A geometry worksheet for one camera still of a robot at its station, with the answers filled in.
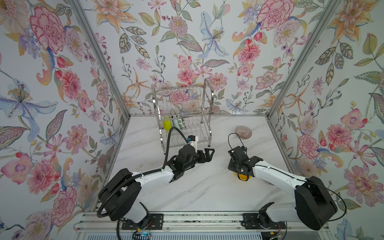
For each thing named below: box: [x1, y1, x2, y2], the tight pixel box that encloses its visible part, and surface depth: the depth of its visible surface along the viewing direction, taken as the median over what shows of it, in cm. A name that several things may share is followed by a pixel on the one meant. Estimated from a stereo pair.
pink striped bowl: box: [235, 125, 253, 140], surface depth 109 cm
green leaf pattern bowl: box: [177, 118, 187, 130], surface depth 100 cm
